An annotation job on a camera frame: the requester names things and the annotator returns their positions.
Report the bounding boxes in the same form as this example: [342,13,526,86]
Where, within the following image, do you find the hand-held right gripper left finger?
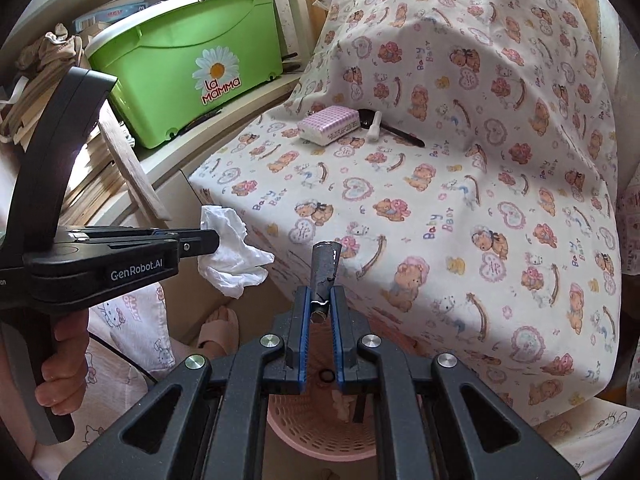
[57,285,313,480]

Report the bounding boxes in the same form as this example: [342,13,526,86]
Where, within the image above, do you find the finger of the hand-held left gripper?
[67,226,203,242]
[175,230,221,261]

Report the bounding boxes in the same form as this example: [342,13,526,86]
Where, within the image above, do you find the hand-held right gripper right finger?
[327,285,583,480]

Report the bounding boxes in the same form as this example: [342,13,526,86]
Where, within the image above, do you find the pink plastic basket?
[265,317,382,462]

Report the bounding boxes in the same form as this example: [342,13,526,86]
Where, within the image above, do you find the person's left hand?
[35,307,90,409]

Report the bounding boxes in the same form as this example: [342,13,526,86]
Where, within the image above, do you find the printed pink pajama pants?
[30,282,633,480]

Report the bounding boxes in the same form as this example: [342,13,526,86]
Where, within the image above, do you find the leaning wooden board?
[97,105,169,222]

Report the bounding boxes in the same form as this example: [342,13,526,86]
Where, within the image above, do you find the stack of wooden slats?
[0,75,132,227]

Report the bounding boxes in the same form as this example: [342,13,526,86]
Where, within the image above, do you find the person's foot in slipper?
[196,307,242,357]

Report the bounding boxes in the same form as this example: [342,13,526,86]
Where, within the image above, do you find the white ledge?
[137,67,307,188]

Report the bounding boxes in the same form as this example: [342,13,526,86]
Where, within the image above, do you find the pink checked box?
[297,106,362,146]

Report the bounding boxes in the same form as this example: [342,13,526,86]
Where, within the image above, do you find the green plastic bin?
[84,0,282,150]

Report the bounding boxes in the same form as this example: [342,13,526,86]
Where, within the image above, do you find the bear print sheet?
[189,0,623,426]

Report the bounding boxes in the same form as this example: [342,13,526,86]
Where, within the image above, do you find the beige crumpled cloth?
[15,23,86,79]

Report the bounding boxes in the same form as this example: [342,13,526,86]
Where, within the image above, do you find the blue-covered book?
[74,1,151,32]

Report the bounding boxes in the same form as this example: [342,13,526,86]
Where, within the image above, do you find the pink printed cloth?
[615,175,640,403]

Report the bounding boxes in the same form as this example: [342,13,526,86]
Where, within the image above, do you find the black long-handled tool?
[357,108,426,149]

